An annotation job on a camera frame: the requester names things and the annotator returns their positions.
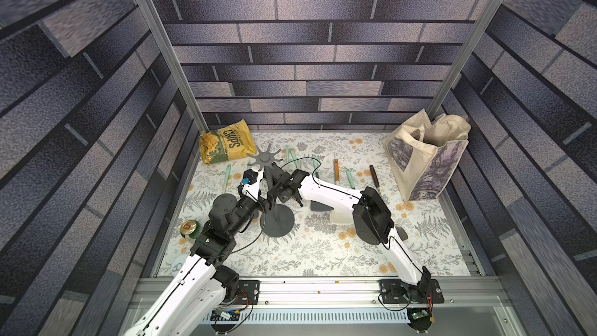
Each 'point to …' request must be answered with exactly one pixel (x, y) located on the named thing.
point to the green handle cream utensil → (292, 151)
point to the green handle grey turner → (350, 178)
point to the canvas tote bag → (422, 155)
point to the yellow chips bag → (229, 142)
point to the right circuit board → (420, 318)
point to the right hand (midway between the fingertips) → (287, 184)
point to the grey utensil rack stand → (277, 220)
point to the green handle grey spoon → (400, 232)
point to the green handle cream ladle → (287, 152)
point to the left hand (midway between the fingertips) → (272, 178)
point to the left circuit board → (225, 314)
